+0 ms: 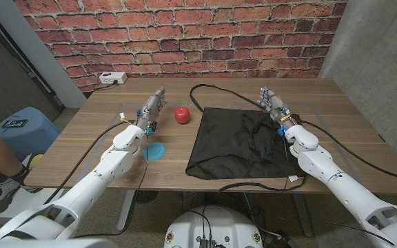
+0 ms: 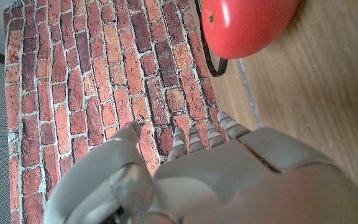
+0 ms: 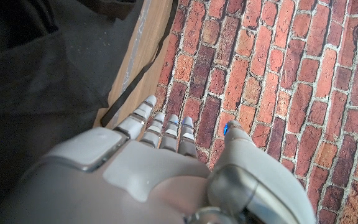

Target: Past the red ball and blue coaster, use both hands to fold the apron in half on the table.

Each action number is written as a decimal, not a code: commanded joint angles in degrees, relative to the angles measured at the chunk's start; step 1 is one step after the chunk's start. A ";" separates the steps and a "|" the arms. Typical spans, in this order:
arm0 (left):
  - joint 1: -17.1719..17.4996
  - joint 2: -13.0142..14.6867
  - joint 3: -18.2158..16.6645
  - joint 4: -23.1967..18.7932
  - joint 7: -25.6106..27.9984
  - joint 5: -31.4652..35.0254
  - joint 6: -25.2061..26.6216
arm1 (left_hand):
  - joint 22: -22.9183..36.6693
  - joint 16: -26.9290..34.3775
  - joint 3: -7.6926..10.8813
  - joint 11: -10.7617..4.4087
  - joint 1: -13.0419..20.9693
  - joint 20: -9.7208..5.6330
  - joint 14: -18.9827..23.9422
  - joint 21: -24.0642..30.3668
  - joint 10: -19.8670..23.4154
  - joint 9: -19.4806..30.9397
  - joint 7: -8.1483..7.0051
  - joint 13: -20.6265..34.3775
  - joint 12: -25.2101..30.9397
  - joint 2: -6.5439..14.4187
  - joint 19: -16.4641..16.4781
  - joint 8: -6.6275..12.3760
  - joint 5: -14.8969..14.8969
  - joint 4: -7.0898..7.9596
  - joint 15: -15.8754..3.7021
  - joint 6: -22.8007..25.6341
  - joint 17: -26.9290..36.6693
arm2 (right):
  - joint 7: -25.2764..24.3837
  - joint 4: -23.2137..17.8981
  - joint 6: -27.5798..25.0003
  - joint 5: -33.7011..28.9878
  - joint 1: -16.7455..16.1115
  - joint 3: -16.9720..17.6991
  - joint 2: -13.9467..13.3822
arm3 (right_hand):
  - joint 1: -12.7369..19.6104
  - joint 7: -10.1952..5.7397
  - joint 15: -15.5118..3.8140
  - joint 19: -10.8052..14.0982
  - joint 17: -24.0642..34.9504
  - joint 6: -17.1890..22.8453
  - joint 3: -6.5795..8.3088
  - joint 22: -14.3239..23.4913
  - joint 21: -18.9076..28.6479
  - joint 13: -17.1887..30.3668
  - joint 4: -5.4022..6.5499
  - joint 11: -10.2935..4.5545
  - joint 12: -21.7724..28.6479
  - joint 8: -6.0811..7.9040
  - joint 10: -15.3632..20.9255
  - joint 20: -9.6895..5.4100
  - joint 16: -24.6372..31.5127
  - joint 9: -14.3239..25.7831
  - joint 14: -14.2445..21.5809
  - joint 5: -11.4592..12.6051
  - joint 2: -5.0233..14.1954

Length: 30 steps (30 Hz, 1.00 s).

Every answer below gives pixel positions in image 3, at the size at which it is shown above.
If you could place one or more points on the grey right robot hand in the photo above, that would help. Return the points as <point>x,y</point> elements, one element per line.
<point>154,174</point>

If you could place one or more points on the black cloth bag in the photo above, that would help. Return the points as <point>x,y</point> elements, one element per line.
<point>26,77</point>

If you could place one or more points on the red brick printed backdrop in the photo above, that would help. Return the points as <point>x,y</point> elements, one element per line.
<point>291,77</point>

